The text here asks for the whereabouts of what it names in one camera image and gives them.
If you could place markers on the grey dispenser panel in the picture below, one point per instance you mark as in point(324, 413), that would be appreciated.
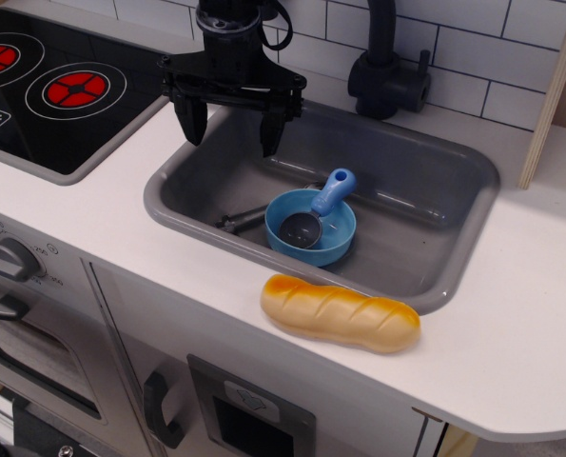
point(247, 419)

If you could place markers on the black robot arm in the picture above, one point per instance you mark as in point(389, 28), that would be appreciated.
point(237, 16)

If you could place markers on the blue plastic bowl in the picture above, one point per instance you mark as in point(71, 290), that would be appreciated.
point(338, 228)

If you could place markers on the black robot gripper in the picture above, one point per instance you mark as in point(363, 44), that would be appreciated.
point(232, 70)

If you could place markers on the grey oven knob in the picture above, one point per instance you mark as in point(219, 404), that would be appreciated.
point(17, 263)

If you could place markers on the grey plastic sink basin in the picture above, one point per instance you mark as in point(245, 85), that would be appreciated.
point(420, 201)

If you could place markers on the toy bread loaf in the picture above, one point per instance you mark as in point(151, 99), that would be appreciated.
point(340, 315)

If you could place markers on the blue handled grey spoon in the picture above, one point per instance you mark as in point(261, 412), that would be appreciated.
point(304, 229)

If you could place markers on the black toy faucet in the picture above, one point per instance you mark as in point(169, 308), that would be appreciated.
point(377, 80)

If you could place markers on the black cabinet door handle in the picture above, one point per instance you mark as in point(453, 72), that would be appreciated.
point(155, 390)

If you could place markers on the wooden side post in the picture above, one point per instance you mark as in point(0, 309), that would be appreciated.
point(544, 121)

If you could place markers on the black toy stovetop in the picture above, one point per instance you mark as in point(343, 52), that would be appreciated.
point(69, 97)

